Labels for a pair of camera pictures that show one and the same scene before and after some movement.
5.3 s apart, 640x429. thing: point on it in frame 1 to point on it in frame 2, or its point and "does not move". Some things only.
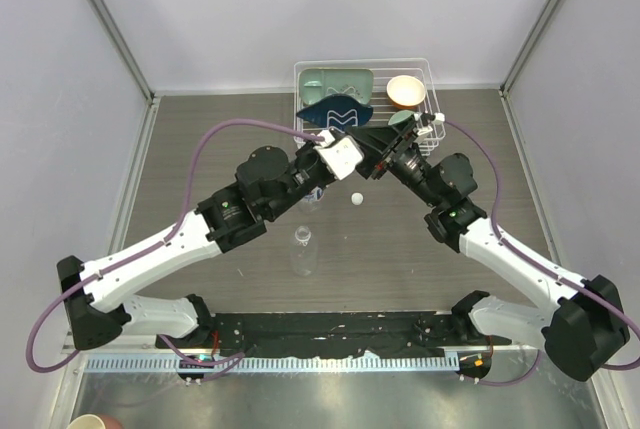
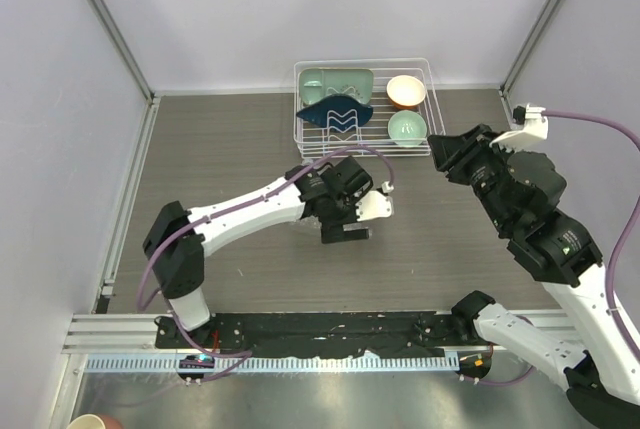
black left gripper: [313, 151] to [333, 231]
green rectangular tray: [317, 84] does not move
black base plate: [332, 334] does not move
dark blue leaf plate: [337, 111] does not move
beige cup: [87, 421] does not move
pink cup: [110, 421] does not move
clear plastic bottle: [304, 253] to [306, 226]
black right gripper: [375, 143] to [451, 153]
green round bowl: [403, 120] does not move
